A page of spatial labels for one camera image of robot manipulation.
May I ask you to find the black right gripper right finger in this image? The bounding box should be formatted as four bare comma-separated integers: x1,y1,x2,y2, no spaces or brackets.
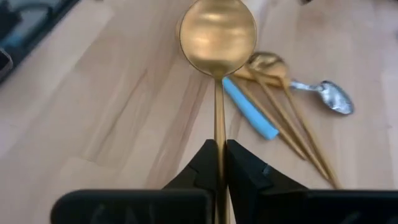
226,139,398,224

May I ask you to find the yellow-handled silver spoon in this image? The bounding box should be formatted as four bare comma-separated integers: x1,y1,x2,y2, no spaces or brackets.
233,70,354,116

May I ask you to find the wooden spoon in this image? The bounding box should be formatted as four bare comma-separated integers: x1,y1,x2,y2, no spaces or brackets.
177,0,258,224

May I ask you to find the blue-handled silver utensil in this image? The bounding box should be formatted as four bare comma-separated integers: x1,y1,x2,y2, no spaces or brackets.
221,77,280,141

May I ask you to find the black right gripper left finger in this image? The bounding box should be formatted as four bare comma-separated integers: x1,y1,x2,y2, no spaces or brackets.
51,139,218,224

